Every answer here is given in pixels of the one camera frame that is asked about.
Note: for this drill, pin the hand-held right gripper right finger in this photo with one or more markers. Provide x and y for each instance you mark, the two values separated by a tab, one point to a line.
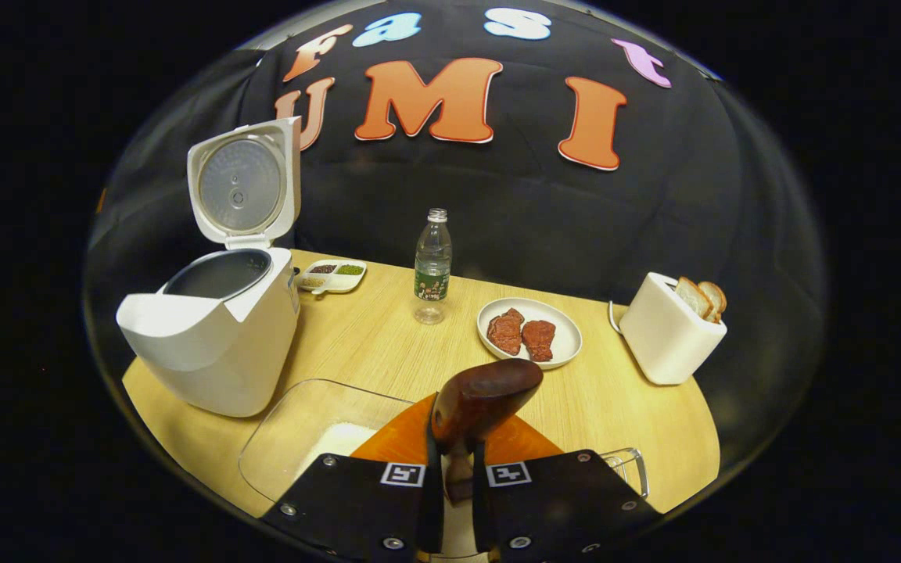
560	500

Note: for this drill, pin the white rice cooker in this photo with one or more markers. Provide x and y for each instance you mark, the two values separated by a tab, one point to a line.
216	352

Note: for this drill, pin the toast bread slice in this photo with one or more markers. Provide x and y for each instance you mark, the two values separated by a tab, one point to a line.
716	299
689	297

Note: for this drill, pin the white divided grain dish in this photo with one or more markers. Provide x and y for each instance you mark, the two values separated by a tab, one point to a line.
333	277

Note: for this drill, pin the white toaster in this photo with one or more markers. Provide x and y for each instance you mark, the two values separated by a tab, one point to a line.
665	344

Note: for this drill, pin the clear plastic water bottle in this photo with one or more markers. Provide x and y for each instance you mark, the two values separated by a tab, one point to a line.
432	266

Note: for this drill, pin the white round plate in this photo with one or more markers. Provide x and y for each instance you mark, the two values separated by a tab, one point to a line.
564	336

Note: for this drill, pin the red meat piece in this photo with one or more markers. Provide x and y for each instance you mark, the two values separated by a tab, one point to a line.
538	340
505	332

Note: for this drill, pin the dark wooden spoon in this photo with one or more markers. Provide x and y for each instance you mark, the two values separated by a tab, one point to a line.
482	399

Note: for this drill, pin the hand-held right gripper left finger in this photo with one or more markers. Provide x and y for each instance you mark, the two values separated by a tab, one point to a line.
357	500

